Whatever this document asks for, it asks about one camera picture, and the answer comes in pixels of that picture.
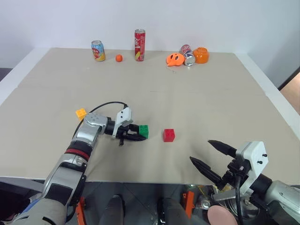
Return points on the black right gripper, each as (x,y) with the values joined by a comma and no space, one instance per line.
(236,170)

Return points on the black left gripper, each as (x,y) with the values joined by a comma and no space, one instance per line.
(122,132)

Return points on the green toy cube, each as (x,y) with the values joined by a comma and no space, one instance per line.
(144,131)

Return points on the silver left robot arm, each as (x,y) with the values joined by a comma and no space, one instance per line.
(78,138)

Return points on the red toy cube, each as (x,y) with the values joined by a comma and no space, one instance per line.
(169,135)

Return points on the beige table mat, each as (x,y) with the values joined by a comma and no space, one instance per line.
(150,93)

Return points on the yellow toy cube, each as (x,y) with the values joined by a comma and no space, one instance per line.
(81,114)

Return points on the pink round disc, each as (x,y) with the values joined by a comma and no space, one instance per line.
(221,215)

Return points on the dark rounded shape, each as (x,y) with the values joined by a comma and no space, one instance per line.
(172,212)
(114,209)

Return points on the small orange ball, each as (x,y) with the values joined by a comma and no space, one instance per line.
(119,58)

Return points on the orange pumpkin face mask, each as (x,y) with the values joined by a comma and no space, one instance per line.
(174,59)

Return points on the tall red drink can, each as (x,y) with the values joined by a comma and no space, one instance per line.
(140,45)

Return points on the blue and yellow drink can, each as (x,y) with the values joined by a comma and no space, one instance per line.
(98,51)

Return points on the red white blue drink can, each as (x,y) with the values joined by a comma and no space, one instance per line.
(188,55)

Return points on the orange pumpkin bowl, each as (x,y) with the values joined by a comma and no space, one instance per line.
(201,55)

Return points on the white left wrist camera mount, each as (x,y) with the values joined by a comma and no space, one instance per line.
(123,117)

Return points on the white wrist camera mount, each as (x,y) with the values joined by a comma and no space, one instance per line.
(123,117)
(255,154)

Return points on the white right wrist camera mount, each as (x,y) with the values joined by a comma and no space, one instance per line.
(255,154)

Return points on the orange plastic bracket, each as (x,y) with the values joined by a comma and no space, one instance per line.
(80,211)
(189,202)

